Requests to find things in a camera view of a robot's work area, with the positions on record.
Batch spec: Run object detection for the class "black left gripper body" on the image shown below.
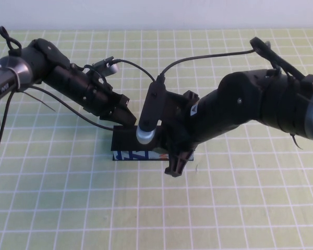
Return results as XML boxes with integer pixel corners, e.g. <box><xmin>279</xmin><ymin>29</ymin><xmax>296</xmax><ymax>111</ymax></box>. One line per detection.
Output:
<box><xmin>82</xmin><ymin>74</ymin><xmax>130</xmax><ymax>121</ymax></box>

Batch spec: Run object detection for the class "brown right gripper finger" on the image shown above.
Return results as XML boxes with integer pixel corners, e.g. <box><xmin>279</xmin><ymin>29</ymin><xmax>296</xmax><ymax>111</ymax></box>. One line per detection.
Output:
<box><xmin>164</xmin><ymin>149</ymin><xmax>197</xmax><ymax>178</ymax></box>
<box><xmin>159</xmin><ymin>129</ymin><xmax>173</xmax><ymax>152</ymax></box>

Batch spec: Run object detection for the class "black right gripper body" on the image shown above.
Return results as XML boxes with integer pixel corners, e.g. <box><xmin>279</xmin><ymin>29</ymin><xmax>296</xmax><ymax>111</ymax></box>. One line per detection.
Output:
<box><xmin>161</xmin><ymin>98</ymin><xmax>202</xmax><ymax>155</ymax></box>

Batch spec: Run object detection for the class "black printed glasses case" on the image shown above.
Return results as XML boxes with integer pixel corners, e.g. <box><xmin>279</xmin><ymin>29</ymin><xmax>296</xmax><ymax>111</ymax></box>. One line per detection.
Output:
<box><xmin>111</xmin><ymin>125</ymin><xmax>196</xmax><ymax>163</ymax></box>

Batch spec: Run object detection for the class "green white grid tablecloth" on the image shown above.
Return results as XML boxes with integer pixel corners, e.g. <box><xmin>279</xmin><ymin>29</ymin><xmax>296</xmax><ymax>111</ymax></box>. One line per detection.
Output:
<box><xmin>0</xmin><ymin>29</ymin><xmax>313</xmax><ymax>250</ymax></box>

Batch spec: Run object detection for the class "right wrist camera silver lens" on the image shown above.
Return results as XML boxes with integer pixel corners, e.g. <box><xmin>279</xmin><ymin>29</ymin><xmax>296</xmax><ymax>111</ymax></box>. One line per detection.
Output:
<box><xmin>135</xmin><ymin>80</ymin><xmax>165</xmax><ymax>145</ymax></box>

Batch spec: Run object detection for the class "wrist camera silver lens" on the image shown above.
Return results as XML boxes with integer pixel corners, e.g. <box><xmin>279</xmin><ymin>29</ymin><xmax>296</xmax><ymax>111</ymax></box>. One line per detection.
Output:
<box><xmin>135</xmin><ymin>80</ymin><xmax>165</xmax><ymax>145</ymax></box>
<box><xmin>92</xmin><ymin>56</ymin><xmax>120</xmax><ymax>76</ymax></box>

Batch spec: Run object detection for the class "black right camera mount bracket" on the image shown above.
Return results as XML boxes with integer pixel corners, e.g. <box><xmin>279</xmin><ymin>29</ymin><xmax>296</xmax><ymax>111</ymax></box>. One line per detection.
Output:
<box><xmin>164</xmin><ymin>90</ymin><xmax>200</xmax><ymax>110</ymax></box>

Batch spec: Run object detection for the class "left wrist camera silver lens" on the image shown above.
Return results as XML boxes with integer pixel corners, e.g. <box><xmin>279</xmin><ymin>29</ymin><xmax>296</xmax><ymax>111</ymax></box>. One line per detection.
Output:
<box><xmin>92</xmin><ymin>56</ymin><xmax>120</xmax><ymax>76</ymax></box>

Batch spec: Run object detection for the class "black left camera cable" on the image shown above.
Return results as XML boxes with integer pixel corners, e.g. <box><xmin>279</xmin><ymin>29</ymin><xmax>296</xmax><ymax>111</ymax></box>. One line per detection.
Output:
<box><xmin>0</xmin><ymin>26</ymin><xmax>157</xmax><ymax>178</ymax></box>

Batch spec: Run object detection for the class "thin left arm cable tie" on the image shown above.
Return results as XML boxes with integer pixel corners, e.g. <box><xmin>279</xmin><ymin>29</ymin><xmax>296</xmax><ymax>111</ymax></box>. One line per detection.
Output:
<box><xmin>22</xmin><ymin>88</ymin><xmax>56</xmax><ymax>112</ymax></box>

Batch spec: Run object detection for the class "short right arm cable tie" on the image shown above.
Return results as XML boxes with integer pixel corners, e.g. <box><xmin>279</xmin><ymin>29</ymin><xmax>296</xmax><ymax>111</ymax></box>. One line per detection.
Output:
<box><xmin>288</xmin><ymin>132</ymin><xmax>304</xmax><ymax>151</ymax></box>

